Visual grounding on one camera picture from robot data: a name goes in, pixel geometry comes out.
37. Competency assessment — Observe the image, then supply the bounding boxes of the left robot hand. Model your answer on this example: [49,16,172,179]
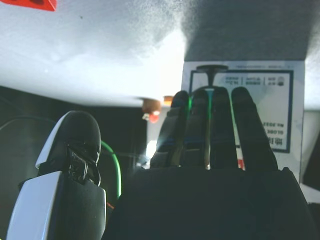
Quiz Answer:
[6,86,316,240]

